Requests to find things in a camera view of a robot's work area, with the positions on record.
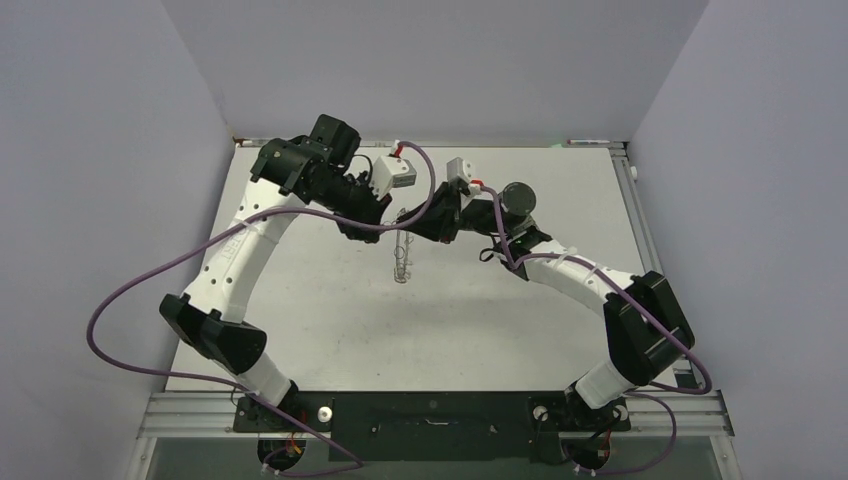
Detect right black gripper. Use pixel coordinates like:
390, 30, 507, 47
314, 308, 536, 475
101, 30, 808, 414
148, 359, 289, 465
398, 181, 513, 243

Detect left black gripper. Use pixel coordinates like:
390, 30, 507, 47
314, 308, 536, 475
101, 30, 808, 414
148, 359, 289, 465
311, 170, 390, 242

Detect metal perforated ring plate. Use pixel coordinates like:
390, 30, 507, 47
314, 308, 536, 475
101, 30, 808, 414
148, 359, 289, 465
393, 229, 414, 284

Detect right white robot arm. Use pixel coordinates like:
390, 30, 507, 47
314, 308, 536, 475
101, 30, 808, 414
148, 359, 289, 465
399, 180, 695, 428

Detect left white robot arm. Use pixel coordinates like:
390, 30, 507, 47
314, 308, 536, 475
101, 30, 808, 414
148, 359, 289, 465
159, 115, 415, 430

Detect red white marker pen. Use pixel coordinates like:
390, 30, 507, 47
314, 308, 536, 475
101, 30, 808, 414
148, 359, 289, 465
566, 139, 612, 147

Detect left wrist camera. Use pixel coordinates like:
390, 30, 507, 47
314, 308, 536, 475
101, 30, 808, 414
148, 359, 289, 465
368, 155, 417, 200

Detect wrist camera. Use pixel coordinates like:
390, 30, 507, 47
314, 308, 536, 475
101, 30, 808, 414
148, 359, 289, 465
446, 157, 483, 197
368, 155, 417, 200

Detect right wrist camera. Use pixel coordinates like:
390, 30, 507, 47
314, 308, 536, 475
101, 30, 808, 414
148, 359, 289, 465
446, 157, 483, 197

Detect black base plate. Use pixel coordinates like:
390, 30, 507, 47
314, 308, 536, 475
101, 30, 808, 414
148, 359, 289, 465
233, 390, 632, 464

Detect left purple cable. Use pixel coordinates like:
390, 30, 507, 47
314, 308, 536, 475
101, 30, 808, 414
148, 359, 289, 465
86, 140, 439, 478

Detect purple cable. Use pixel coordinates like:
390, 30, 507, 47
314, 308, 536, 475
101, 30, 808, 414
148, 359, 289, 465
476, 185, 713, 477
86, 140, 439, 478

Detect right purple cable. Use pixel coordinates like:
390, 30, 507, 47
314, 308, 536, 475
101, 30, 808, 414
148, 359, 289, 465
476, 185, 713, 477

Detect aluminium frame rail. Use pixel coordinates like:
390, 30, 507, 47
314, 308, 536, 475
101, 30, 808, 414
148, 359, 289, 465
609, 142, 734, 438

